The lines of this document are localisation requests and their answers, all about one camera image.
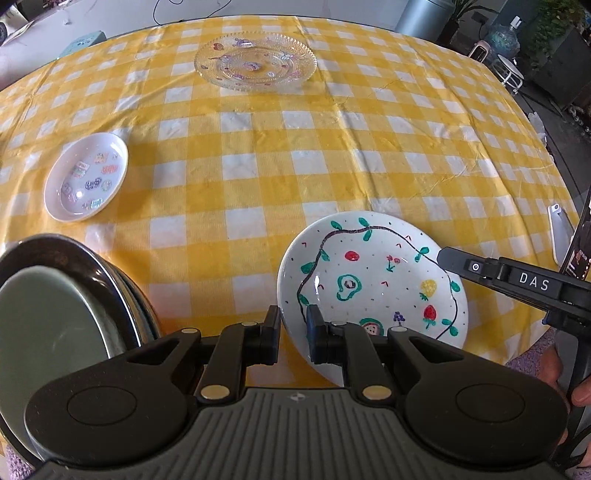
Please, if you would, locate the white fruity painted plate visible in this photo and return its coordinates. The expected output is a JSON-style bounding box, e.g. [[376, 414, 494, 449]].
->
[[276, 211, 469, 359]]

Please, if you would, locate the blue steel-lined bowl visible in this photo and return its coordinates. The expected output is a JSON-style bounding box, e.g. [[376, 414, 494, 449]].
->
[[103, 260, 160, 344]]

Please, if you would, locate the orange steel-lined bowl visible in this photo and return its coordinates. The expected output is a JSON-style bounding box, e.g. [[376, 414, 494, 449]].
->
[[1, 234, 142, 466]]

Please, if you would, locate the green yellow ceramic bowl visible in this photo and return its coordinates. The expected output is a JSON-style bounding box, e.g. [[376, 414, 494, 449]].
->
[[1, 266, 125, 454]]

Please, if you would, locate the clear glass sticker plate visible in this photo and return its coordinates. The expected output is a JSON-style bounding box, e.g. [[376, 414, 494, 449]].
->
[[194, 32, 318, 92]]

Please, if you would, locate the person right hand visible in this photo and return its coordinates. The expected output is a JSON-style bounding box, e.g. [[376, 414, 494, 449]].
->
[[537, 343, 591, 446]]

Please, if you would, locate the yellow checkered tablecloth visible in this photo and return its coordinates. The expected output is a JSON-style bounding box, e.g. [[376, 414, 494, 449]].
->
[[0, 14, 583, 393]]

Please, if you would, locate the small white sticker plate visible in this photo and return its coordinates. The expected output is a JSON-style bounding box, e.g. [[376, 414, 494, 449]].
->
[[43, 133, 129, 223]]

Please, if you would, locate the white small heater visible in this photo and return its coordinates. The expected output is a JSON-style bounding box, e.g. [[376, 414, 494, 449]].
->
[[468, 40, 492, 63]]

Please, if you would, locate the grey cylindrical trash bin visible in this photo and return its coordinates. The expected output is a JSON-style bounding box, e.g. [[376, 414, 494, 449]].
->
[[394, 0, 455, 42]]

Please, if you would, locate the light blue plastic stool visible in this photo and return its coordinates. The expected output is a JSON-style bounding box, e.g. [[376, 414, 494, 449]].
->
[[57, 30, 107, 59]]

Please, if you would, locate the black cable on floor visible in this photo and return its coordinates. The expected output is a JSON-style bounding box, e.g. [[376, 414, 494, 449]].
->
[[151, 0, 236, 27]]

